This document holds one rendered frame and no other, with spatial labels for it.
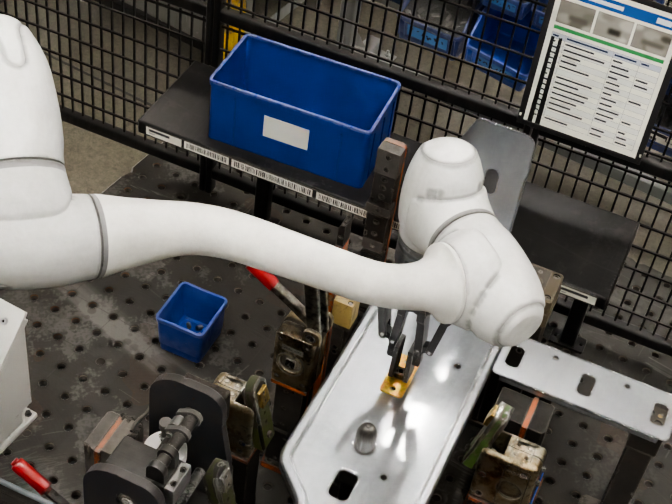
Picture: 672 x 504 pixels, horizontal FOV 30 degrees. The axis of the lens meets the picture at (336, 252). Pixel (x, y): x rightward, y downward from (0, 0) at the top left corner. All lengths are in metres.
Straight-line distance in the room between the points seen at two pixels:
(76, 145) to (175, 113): 1.55
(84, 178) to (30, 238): 2.33
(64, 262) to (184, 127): 0.90
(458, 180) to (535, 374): 0.51
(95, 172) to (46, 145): 2.31
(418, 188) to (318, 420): 0.44
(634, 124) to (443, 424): 0.62
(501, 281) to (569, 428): 0.87
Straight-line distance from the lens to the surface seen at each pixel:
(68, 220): 1.44
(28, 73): 1.48
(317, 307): 1.87
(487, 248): 1.55
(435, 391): 1.96
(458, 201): 1.61
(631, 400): 2.04
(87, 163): 3.80
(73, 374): 2.33
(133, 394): 2.29
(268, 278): 1.89
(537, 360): 2.04
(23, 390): 2.19
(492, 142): 1.93
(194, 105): 2.36
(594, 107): 2.18
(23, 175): 1.44
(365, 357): 1.98
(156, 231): 1.48
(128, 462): 1.64
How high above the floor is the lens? 2.49
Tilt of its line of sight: 44 degrees down
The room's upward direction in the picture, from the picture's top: 9 degrees clockwise
